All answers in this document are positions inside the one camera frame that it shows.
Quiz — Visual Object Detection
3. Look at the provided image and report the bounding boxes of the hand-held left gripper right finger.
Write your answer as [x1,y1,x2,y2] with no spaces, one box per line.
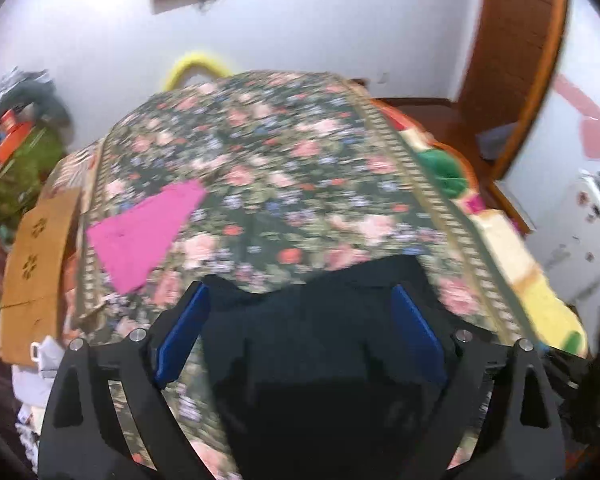
[390,284,567,480]

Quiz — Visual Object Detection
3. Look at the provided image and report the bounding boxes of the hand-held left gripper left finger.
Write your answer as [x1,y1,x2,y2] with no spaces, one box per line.
[38,280,212,480]

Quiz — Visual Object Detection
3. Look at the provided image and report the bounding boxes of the black pants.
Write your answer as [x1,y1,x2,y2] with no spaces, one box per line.
[200,255,462,480]

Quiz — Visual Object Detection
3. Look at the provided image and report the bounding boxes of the pink cloth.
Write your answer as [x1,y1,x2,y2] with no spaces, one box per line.
[86,180,207,295]

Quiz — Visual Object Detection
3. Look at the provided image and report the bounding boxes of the white refrigerator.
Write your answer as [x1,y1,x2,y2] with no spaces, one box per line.
[522,170,600,307]

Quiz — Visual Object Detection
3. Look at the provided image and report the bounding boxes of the colourful fleece blanket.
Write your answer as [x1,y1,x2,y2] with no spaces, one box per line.
[372,100,589,357]

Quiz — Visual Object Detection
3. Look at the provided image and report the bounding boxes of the white crumpled bag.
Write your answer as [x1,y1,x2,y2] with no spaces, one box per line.
[11,336,65,413]

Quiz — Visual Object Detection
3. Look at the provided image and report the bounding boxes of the wooden lap desk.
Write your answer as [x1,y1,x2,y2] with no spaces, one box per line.
[0,187,84,364]

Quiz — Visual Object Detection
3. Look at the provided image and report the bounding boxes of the floral bedspread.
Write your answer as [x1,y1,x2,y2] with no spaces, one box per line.
[62,71,531,480]

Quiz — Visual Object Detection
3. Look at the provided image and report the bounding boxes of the striped cloth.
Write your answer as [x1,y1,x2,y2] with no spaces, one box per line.
[55,150,100,177]

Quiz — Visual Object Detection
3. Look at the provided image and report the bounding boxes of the orange box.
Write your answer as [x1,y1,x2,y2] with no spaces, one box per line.
[0,121,35,164]

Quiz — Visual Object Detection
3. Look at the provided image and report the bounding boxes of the grey plush pillow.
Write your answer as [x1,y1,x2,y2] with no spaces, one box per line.
[22,72,74,130]

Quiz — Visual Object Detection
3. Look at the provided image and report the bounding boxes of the yellow foam tube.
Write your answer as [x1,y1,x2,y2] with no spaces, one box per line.
[163,51,232,92]

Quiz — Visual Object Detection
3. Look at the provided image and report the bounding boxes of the wooden door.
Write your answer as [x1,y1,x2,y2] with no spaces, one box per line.
[456,0,572,182]

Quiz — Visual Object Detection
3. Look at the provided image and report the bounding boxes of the pile of clothes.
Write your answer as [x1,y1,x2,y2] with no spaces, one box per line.
[0,66,51,126]

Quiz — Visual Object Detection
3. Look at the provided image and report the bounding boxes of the pink wall decoration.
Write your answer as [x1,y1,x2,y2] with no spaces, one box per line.
[552,74,600,169]

